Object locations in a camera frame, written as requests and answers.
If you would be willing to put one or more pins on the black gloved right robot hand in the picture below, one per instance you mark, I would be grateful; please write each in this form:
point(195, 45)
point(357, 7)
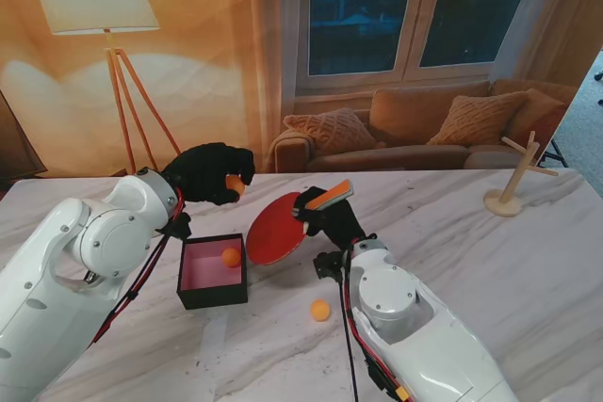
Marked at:
point(339, 220)

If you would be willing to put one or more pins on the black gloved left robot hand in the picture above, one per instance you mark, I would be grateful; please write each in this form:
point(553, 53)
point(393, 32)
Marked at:
point(202, 171)

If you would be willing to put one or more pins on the orange ping pong ball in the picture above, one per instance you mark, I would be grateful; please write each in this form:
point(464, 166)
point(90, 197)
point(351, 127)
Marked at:
point(231, 257)
point(320, 310)
point(234, 184)

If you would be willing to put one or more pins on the red and black ping pong bat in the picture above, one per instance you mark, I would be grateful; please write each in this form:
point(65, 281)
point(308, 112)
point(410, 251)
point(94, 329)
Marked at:
point(273, 237)

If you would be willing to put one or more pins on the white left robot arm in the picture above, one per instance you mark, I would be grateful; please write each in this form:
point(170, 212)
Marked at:
point(108, 237)

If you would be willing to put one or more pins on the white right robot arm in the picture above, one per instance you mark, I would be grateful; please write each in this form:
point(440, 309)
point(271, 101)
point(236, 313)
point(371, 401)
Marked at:
point(386, 294)

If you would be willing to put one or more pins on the black storage box pink inside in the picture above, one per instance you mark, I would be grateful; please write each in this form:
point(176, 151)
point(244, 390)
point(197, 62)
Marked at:
point(202, 270)

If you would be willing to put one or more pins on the wooden mug tree stand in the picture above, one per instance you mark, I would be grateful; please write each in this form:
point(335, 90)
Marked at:
point(511, 185)

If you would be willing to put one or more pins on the black tripod legs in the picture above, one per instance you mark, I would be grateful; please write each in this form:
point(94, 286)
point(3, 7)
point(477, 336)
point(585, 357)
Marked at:
point(556, 150)

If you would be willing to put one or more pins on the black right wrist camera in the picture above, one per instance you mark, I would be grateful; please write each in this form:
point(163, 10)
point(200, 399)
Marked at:
point(330, 265)

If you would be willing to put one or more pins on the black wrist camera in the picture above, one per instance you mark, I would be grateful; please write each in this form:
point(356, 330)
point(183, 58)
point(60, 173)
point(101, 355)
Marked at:
point(330, 265)
point(179, 228)

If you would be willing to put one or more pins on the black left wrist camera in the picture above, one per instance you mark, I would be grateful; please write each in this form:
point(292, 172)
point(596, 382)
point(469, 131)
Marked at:
point(179, 228)

